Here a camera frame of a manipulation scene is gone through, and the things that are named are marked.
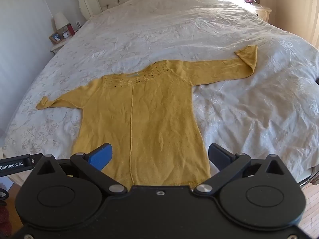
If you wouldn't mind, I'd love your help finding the cream nightstand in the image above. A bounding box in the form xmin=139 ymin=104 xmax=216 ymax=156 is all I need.
xmin=50 ymin=33 xmax=78 ymax=54
xmin=249 ymin=4 xmax=273 ymax=23

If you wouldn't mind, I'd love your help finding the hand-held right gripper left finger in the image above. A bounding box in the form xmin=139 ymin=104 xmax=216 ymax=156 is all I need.
xmin=37 ymin=143 xmax=126 ymax=195

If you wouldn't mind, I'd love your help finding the yellow knit sweater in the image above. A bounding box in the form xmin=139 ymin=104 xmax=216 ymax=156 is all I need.
xmin=35 ymin=45 xmax=258 ymax=188

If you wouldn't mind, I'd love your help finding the wooden picture frame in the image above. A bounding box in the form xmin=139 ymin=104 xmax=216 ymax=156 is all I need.
xmin=49 ymin=31 xmax=63 ymax=44

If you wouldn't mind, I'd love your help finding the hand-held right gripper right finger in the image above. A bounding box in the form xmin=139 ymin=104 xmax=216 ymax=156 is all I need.
xmin=194 ymin=143 xmax=285 ymax=196

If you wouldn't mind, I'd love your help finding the white floral bedspread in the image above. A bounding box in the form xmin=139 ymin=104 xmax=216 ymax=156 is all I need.
xmin=2 ymin=0 xmax=319 ymax=187

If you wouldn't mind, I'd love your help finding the white table lamp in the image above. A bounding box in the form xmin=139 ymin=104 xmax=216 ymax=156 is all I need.
xmin=53 ymin=12 xmax=69 ymax=34

